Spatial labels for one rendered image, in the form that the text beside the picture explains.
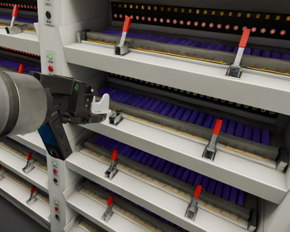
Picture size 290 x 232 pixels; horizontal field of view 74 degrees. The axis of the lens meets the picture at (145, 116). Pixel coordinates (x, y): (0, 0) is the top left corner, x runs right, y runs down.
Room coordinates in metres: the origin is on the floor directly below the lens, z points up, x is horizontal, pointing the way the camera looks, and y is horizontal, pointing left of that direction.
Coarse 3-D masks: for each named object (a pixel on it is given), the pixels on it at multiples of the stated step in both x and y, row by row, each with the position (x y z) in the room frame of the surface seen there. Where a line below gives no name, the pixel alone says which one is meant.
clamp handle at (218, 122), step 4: (220, 120) 0.41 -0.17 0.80; (216, 124) 0.41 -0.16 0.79; (220, 124) 0.40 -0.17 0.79; (216, 128) 0.40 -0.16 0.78; (216, 132) 0.40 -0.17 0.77; (212, 136) 0.40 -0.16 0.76; (216, 136) 0.40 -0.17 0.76; (212, 140) 0.40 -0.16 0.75; (212, 144) 0.39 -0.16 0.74; (212, 148) 0.39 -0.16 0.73
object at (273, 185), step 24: (168, 96) 0.61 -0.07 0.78; (144, 120) 0.52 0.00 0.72; (264, 120) 0.49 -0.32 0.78; (144, 144) 0.44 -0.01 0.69; (168, 144) 0.42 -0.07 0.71; (192, 144) 0.43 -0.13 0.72; (216, 144) 0.43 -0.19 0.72; (288, 144) 0.41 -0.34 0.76; (192, 168) 0.39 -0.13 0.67; (216, 168) 0.37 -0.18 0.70; (240, 168) 0.36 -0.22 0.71; (264, 168) 0.36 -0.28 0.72; (288, 168) 0.35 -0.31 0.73; (264, 192) 0.33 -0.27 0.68
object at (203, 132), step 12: (96, 96) 0.59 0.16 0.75; (120, 108) 0.54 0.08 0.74; (132, 108) 0.53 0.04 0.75; (156, 120) 0.50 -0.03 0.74; (168, 120) 0.48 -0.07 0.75; (180, 120) 0.49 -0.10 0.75; (192, 132) 0.46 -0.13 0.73; (204, 132) 0.45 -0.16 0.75; (228, 144) 0.43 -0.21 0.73; (240, 144) 0.41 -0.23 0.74; (252, 144) 0.41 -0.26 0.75; (252, 156) 0.39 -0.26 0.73; (264, 156) 0.39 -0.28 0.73; (276, 156) 0.38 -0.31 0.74
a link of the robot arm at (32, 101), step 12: (12, 72) 0.26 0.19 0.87; (24, 84) 0.24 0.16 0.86; (36, 84) 0.26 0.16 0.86; (24, 96) 0.23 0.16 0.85; (36, 96) 0.25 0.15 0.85; (24, 108) 0.23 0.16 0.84; (36, 108) 0.24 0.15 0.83; (24, 120) 0.23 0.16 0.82; (36, 120) 0.24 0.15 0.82; (12, 132) 0.22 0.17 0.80; (24, 132) 0.24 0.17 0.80
